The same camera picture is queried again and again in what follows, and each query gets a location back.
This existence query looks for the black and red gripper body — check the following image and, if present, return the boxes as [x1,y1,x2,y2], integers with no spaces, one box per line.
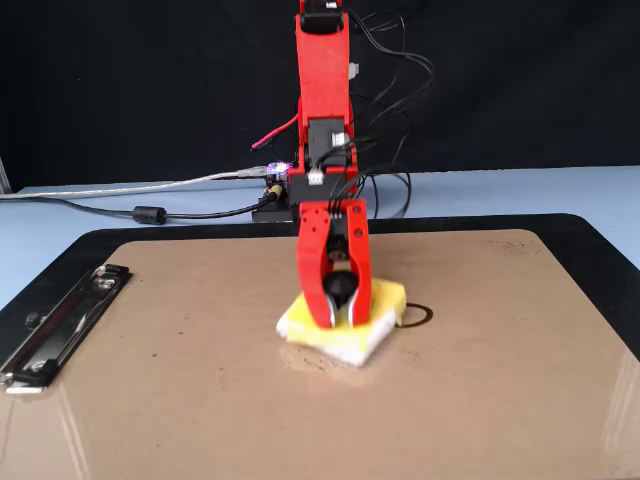
[288,169,360,264]

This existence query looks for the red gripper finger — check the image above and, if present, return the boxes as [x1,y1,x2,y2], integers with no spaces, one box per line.
[343,199,376,327]
[296,203,336,330]

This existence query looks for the yellow sponge with black knob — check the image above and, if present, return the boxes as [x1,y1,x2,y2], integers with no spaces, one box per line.
[275,269,408,370]

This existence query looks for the black robot base with board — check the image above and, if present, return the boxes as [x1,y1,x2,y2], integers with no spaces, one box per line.
[250,160,302,224]

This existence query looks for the brown clipboard board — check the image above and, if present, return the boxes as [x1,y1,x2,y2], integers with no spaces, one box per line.
[0,228,640,480]

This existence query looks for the black backdrop cloth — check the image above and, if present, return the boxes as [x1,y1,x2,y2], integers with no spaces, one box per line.
[0,0,640,194]

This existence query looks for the black rectangular mat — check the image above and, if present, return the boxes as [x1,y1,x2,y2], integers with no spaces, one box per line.
[0,213,640,374]

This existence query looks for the metal clipboard clip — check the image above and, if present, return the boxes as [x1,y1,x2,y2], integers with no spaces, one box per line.
[0,263,134,397]

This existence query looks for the red wire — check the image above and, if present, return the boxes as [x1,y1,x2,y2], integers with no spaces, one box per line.
[250,116,301,151]

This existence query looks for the black power cable with ferrite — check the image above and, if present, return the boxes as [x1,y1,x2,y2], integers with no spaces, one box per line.
[0,195,282,227]

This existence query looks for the black servo cables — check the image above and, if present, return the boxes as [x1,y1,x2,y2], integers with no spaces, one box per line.
[314,8,436,221]

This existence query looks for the silver braided USB cable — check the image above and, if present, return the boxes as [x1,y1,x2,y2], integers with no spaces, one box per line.
[0,163,271,202]

